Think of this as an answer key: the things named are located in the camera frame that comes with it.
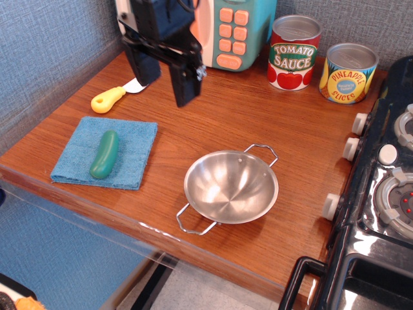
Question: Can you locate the orange object bottom left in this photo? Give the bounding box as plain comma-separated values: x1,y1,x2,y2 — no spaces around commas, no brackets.
1,292,46,310

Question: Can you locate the white stove knob middle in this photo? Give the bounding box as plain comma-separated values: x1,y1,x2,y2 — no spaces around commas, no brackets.
342,138,359,161

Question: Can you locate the pineapple slices can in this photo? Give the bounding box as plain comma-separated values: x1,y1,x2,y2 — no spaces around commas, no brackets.
319,43,379,105

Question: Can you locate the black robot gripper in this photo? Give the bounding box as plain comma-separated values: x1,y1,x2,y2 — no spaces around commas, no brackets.
117,1,206,107

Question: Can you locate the tomato sauce can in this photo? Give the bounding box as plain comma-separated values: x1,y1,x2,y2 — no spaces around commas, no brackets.
267,15,322,91

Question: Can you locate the green toy cucumber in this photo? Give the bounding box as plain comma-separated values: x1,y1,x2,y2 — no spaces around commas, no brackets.
89,130,119,179

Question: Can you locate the blue folded cloth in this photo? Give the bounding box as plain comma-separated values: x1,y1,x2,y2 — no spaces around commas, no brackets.
50,117,157,191

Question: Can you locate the white stove knob bottom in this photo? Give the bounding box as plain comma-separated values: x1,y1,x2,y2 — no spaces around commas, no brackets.
322,193,341,221

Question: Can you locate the white stove knob top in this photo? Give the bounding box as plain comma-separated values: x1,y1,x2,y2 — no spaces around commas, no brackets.
352,113,368,136

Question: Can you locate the teal toy microwave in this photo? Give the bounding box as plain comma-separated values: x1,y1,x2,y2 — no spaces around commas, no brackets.
116,1,277,72

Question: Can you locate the small steel two-handled pot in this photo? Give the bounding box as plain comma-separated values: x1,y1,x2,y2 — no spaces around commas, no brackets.
176,143,279,236

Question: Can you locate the yellow-handled toy knife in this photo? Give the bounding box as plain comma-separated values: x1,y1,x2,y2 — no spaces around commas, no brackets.
90,77,147,114

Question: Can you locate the black toy stove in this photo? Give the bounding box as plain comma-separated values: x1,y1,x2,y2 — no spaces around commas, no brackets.
279,56,412,309

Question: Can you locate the white stove knob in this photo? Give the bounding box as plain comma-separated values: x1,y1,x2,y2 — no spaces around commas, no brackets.
322,193,341,221
352,113,368,136
342,138,359,161

